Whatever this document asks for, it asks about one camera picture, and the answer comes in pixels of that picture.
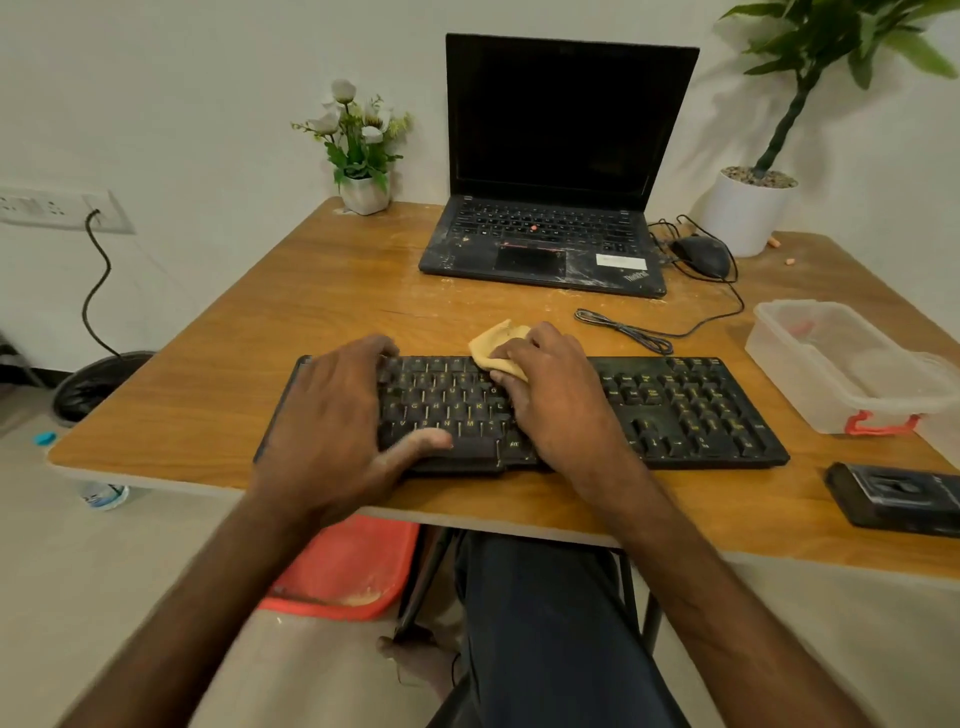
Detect person's left hand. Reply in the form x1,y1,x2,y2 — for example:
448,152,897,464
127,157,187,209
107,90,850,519
251,334,456,528

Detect person's right forearm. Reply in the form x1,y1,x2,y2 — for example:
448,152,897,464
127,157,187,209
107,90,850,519
577,457,875,728

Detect black metal table leg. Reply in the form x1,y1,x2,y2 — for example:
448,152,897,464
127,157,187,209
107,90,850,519
616,549,666,655
392,525,460,644

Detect green plant in white pot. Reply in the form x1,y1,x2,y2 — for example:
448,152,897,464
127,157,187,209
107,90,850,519
696,0,960,259

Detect black computer keyboard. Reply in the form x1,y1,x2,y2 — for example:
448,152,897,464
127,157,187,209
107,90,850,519
253,354,792,476

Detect black computer mouse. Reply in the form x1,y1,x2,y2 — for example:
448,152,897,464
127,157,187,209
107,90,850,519
669,234,733,281

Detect yellow cleaning cloth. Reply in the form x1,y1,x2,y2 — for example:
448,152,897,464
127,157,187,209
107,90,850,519
468,318,533,384

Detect person's right hand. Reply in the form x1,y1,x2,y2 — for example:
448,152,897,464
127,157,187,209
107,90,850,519
489,321,655,501

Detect white flowers in white pot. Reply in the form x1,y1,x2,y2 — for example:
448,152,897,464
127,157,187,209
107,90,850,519
291,78,414,218

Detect person's leg in dark trousers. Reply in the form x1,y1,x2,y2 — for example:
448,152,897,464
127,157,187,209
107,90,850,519
426,529,693,728

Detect clear plastic container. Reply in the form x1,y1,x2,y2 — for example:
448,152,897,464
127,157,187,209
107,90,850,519
744,299,960,438

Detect white wall socket panel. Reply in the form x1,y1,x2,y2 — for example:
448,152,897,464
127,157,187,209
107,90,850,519
0,185,137,236

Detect black round bin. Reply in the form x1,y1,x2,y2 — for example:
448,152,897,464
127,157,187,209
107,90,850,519
50,350,157,428

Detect red plastic tray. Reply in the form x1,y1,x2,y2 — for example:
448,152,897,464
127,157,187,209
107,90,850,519
258,515,422,623

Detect black flat box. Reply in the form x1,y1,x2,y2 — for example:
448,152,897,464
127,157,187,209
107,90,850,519
822,461,960,540

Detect black mouse cable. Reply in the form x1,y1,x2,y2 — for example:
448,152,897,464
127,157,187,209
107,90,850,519
573,214,747,357

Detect person's left forearm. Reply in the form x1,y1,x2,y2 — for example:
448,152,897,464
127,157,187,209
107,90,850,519
58,480,355,728

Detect black power cable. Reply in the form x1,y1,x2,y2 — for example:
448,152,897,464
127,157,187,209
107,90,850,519
80,209,123,359

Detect black laptop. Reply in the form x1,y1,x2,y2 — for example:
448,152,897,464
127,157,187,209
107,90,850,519
417,32,702,300

